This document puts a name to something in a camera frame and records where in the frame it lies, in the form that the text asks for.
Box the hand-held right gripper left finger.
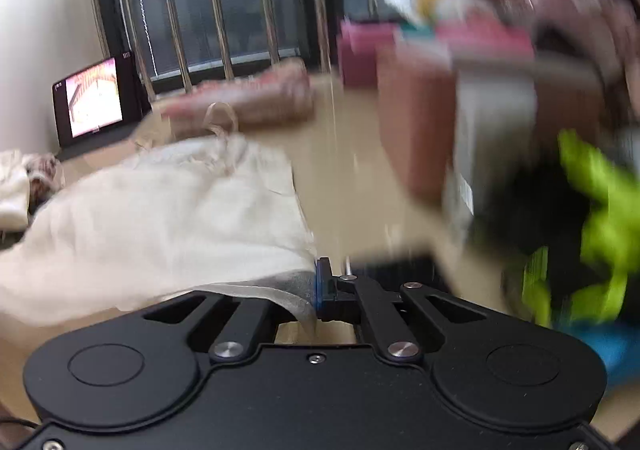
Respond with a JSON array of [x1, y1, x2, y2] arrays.
[[142, 290, 297, 364]]

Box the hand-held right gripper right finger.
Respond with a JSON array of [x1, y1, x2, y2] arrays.
[[313, 258, 506, 362]]

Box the cream cloth tote bag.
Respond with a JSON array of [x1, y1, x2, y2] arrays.
[[0, 132, 321, 331]]

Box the pink storage box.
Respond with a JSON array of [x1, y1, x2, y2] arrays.
[[375, 0, 621, 209]]

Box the folded pink floral cloth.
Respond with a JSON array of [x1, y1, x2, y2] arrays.
[[162, 58, 316, 133]]

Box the white carton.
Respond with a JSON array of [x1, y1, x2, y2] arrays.
[[442, 77, 540, 231]]

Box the magenta box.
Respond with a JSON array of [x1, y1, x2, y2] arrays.
[[337, 20, 401, 88]]

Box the cream fluffy patterned cloth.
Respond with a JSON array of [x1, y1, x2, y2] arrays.
[[0, 150, 66, 233]]

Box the black tablet screen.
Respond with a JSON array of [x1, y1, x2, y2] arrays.
[[52, 52, 151, 148]]

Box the black neon green bag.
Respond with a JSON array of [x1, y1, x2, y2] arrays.
[[470, 130, 640, 331]]

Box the blue item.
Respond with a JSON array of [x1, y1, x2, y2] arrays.
[[560, 322, 640, 391]]

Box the metal window railing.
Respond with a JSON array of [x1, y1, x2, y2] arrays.
[[87, 0, 381, 95]]

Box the yellow white soft item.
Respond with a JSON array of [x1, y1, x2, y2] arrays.
[[415, 0, 501, 26]]

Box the black cable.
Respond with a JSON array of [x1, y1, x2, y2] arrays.
[[0, 419, 43, 434]]

